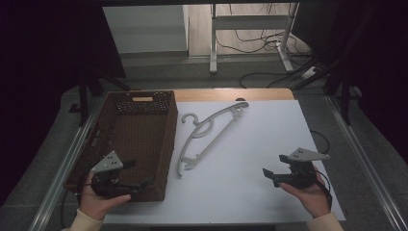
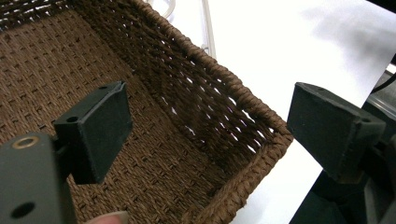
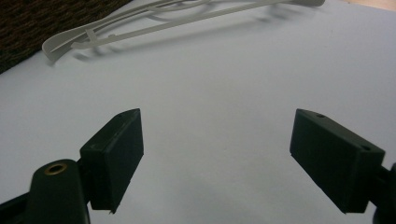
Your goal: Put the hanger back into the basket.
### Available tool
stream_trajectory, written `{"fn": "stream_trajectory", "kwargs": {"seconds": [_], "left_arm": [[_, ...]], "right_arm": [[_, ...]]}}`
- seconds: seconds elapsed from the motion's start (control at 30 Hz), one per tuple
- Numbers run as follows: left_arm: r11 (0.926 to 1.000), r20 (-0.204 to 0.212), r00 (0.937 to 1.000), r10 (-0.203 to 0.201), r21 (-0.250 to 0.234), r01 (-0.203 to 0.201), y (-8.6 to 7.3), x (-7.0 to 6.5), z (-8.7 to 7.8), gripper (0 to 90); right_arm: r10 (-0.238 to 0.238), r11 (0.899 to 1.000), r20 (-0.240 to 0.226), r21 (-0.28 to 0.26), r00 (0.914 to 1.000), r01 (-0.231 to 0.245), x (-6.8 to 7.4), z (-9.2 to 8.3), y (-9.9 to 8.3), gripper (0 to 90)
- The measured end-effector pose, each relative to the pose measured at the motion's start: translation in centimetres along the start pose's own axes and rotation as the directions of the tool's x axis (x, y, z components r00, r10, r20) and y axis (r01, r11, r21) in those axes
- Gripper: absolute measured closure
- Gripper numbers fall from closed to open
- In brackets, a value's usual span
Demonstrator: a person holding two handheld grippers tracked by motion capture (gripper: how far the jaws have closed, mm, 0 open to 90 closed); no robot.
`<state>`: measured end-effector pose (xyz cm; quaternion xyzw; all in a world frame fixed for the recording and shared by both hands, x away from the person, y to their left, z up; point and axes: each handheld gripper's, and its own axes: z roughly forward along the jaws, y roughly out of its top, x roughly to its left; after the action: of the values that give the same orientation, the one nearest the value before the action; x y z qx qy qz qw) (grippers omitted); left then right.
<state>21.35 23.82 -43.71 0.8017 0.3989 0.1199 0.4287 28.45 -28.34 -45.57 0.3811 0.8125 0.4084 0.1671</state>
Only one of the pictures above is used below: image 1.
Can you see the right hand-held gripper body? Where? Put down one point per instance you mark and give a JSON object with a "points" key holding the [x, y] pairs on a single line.
{"points": [[304, 166]]}

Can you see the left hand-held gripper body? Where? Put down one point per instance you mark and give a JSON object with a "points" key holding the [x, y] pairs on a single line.
{"points": [[107, 163]]}

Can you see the person's right hand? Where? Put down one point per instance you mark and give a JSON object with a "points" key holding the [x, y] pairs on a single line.
{"points": [[312, 197]]}

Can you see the person's left hand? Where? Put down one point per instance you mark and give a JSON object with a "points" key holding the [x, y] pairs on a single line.
{"points": [[96, 203]]}

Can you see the white table mat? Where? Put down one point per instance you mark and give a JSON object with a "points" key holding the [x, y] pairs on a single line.
{"points": [[250, 173]]}

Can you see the brown woven basket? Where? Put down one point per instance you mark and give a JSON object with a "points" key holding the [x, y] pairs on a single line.
{"points": [[134, 141]]}

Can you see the black metal stand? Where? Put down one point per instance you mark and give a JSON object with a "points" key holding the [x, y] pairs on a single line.
{"points": [[86, 93], [344, 96]]}

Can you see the grey plastic clothes hanger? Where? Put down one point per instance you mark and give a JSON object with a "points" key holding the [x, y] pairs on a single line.
{"points": [[205, 130]]}

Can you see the white power strip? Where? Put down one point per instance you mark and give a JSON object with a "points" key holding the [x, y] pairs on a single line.
{"points": [[308, 72]]}

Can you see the white cabinet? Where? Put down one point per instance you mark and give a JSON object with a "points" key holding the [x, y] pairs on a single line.
{"points": [[144, 29]]}

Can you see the aluminium frame rail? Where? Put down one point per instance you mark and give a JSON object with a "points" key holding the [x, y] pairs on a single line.
{"points": [[365, 160], [61, 166]]}

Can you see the white desk frame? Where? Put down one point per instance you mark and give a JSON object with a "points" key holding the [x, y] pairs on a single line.
{"points": [[247, 22]]}

